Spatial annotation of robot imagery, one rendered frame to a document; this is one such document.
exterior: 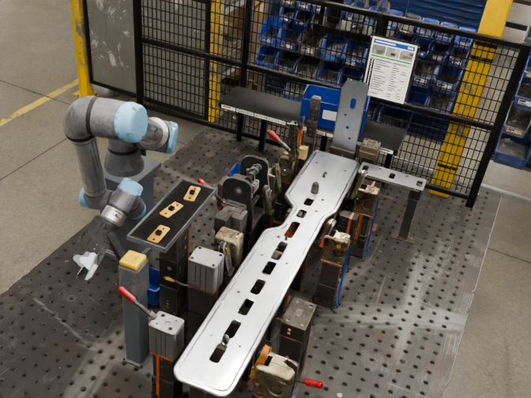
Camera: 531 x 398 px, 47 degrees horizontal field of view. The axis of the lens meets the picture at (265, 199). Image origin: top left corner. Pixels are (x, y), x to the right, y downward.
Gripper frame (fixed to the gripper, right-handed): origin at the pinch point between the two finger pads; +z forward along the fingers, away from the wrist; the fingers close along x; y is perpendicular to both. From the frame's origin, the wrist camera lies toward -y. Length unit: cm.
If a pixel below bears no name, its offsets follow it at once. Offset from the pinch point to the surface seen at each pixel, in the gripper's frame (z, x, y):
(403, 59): -151, -17, -76
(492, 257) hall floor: -129, -82, -230
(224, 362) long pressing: 2, 36, -40
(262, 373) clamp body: 0, 48, -47
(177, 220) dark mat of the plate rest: -30.8, 7.5, -15.2
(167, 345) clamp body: 5.1, 26.7, -26.1
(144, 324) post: 3.2, 1.8, -24.7
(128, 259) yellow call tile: -11.4, 17.1, -5.3
